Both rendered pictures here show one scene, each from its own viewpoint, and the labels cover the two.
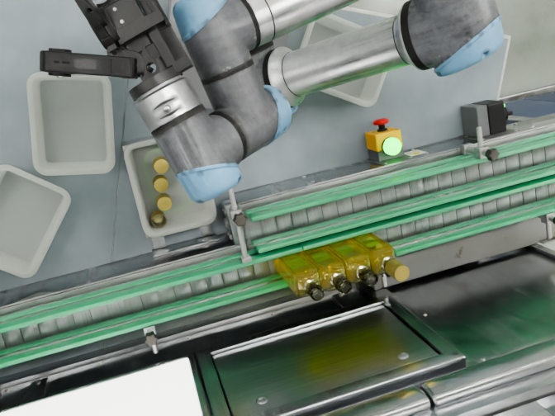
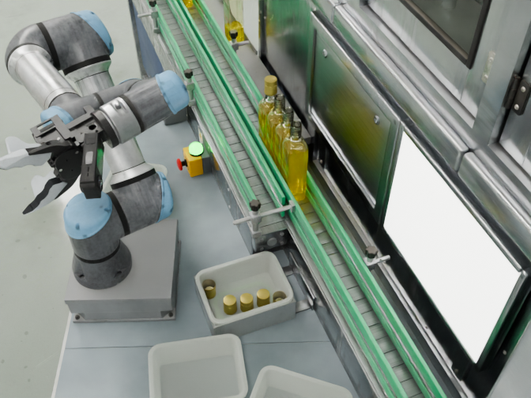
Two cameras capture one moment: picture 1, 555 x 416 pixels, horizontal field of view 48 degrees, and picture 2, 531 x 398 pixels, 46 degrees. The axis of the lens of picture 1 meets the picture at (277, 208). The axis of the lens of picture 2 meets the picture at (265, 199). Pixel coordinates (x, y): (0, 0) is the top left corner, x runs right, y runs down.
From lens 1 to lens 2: 0.85 m
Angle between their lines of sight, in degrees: 29
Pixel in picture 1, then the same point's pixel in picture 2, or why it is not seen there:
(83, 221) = (294, 368)
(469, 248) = not seen: hidden behind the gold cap
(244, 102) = (118, 88)
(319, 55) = not seen: hidden behind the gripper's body
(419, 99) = (162, 149)
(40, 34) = not seen: outside the picture
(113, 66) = (90, 142)
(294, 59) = (115, 160)
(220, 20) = (62, 104)
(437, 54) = (96, 42)
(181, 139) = (138, 95)
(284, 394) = (368, 108)
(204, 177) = (164, 80)
